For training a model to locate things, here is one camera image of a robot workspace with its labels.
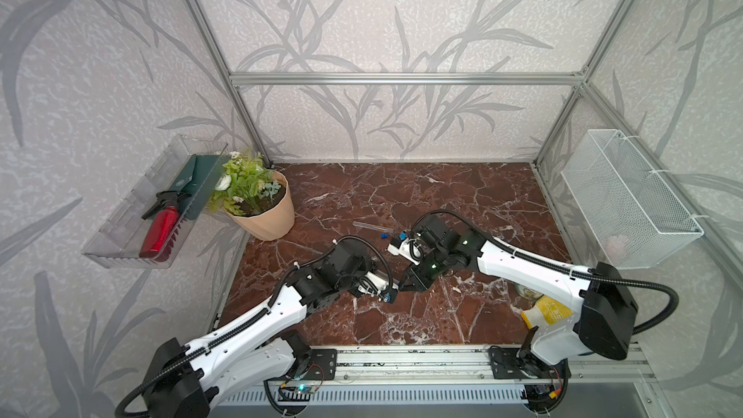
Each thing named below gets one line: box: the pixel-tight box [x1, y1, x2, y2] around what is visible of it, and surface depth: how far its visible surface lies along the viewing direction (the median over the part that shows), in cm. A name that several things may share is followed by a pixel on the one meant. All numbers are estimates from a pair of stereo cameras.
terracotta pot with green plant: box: [208, 150, 296, 241], surface depth 87 cm
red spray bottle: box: [139, 190, 192, 263], surface depth 61 cm
